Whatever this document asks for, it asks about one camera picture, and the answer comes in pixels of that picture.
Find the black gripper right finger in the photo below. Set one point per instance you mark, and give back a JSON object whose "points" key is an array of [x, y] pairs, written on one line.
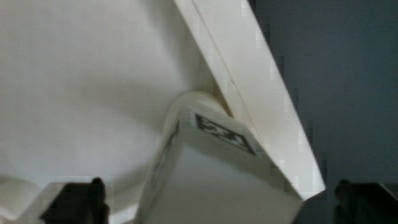
{"points": [[366, 203]]}

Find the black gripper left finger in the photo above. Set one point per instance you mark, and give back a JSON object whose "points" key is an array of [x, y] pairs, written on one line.
{"points": [[78, 206]]}

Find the white leg with tag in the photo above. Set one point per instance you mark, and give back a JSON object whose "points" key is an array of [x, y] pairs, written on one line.
{"points": [[215, 184]]}

